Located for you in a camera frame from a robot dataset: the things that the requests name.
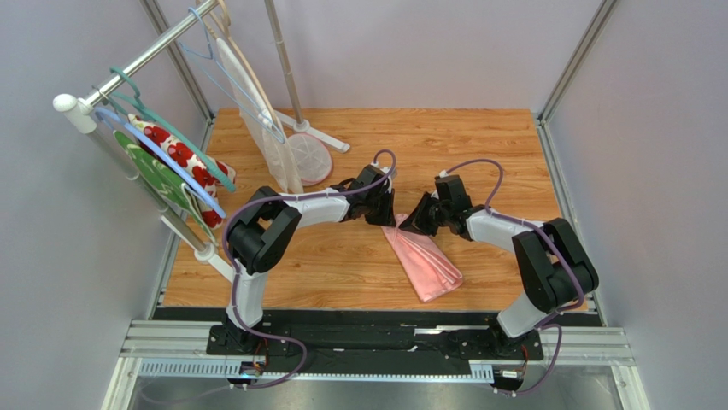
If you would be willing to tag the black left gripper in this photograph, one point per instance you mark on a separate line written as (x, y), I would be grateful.
(388, 219)

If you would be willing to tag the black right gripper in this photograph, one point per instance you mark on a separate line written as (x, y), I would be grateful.
(431, 213)

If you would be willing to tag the pink cloth napkin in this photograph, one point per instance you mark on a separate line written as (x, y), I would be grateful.
(431, 273)

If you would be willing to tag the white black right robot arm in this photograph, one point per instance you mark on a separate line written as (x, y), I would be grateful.
(555, 270)

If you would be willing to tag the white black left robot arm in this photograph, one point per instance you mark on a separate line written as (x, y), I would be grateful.
(258, 234)

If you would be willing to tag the beige hanger with white cloth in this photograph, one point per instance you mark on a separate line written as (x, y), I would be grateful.
(279, 158)

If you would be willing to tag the red floral white cloth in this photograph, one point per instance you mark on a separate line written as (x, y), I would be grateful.
(190, 162)

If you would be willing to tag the green patterned cloth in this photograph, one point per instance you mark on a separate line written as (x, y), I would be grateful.
(164, 180)

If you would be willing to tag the light blue thin hanger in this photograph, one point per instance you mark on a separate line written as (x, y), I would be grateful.
(244, 92)

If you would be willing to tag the blue plastic hanger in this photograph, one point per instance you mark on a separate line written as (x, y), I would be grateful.
(105, 115)

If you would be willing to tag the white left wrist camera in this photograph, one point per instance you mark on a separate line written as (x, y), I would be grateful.
(388, 171)

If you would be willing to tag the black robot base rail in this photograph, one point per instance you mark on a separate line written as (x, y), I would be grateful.
(408, 343)

